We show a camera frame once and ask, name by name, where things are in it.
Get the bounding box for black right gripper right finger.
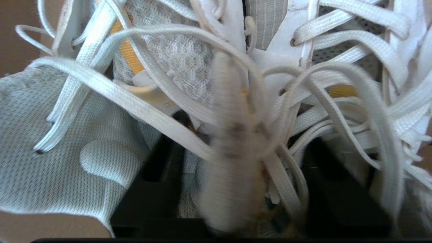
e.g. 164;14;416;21
300;142;392;237

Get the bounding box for white mesh sneaker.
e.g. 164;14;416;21
0;0;248;237
246;0;432;237

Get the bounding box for brown cardboard shoe box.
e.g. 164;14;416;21
0;0;432;243

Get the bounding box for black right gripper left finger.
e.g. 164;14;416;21
111;135;203;237

